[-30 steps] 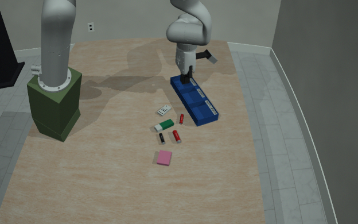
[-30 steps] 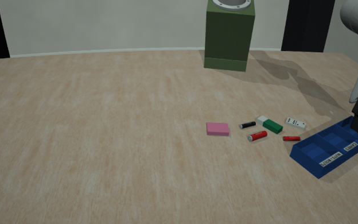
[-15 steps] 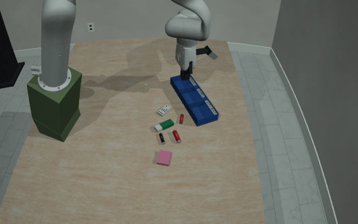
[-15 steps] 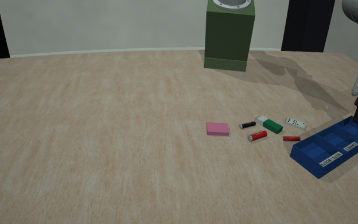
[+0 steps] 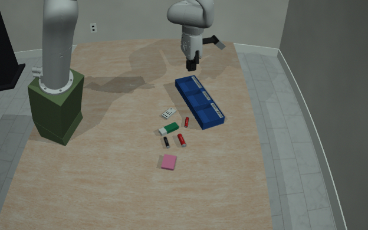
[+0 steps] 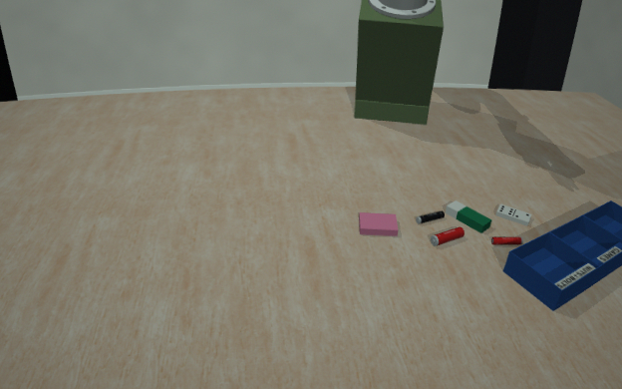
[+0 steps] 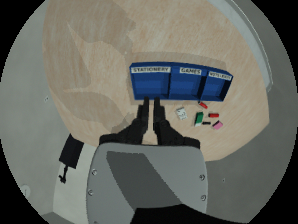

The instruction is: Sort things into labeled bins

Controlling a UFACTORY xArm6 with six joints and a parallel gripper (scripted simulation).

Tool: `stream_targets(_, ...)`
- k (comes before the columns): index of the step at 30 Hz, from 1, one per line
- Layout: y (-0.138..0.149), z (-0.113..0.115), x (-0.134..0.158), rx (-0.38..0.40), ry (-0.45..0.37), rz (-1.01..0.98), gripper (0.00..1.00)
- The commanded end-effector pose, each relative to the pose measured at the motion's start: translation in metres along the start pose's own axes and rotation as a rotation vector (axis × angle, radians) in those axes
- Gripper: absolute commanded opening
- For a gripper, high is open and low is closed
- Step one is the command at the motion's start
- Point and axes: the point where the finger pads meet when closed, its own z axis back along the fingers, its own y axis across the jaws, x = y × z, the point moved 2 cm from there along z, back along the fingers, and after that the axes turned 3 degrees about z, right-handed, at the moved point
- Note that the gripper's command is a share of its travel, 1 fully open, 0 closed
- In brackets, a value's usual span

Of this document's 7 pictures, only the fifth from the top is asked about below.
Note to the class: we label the pink rectangular block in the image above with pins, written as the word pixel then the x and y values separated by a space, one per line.
pixel 168 162

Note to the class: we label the white domino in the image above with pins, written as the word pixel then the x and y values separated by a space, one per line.
pixel 169 113

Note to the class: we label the green and white eraser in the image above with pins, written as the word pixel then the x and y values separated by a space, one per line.
pixel 168 129

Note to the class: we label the blue compartment tray with labels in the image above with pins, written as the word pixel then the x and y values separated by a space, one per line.
pixel 200 103

